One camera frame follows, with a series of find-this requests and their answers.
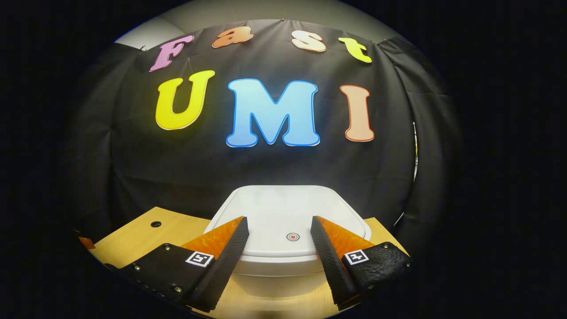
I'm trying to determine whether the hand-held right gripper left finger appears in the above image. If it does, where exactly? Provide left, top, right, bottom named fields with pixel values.
left=104, top=216, right=250, bottom=312

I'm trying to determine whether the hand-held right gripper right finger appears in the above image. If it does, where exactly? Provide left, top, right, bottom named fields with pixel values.
left=310, top=215, right=412, bottom=311

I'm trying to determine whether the white desktop garbage bin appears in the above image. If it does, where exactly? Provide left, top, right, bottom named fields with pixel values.
left=203, top=185, right=373, bottom=298

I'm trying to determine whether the wooden desktop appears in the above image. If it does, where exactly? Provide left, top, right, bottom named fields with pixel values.
left=89, top=206, right=410, bottom=319

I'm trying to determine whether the black backdrop cloth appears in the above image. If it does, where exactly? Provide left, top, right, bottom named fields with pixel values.
left=66, top=19, right=466, bottom=249

